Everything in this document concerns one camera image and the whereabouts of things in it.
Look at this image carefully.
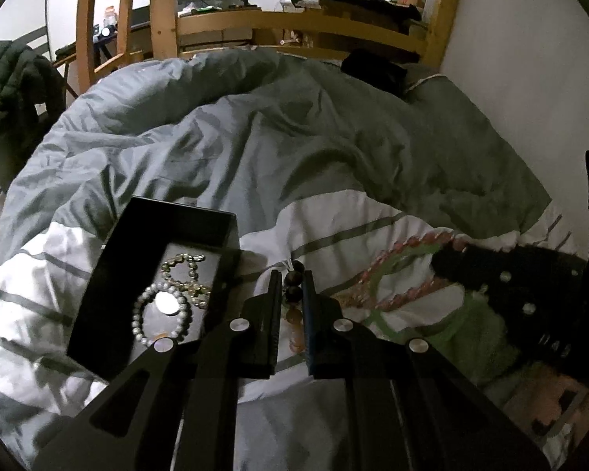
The amber bead bracelet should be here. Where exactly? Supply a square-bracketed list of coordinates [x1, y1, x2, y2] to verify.
[282, 259, 309, 354]

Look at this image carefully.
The black jewelry box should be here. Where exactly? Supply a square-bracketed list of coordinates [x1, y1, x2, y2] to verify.
[67, 197, 240, 382]

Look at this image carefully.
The right human hand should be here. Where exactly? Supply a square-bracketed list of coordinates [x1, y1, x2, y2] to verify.
[502, 366, 589, 447]

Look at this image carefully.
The silver coin pendant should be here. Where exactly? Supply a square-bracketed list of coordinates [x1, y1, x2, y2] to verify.
[154, 291, 179, 316]

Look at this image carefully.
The grey white striped duvet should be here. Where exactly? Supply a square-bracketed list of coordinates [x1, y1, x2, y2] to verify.
[0, 50, 576, 468]

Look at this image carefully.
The black pillow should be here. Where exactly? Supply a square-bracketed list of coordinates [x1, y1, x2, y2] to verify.
[340, 53, 407, 98]

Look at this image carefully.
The black puffer jacket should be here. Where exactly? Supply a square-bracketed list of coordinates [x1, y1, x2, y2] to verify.
[0, 40, 66, 192]

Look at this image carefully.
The wooden ladder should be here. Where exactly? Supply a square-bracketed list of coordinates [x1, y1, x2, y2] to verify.
[75, 0, 143, 94]

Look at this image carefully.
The pink bead necklace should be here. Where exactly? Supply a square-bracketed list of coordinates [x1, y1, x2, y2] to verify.
[333, 233, 468, 313]

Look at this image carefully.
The gold bead bracelet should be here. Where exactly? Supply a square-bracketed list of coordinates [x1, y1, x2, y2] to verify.
[159, 252, 213, 310]

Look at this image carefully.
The white pearl bracelet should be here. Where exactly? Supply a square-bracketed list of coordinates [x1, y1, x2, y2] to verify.
[130, 281, 192, 347]

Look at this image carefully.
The wooden bed frame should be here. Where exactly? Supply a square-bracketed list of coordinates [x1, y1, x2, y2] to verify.
[150, 0, 459, 69]

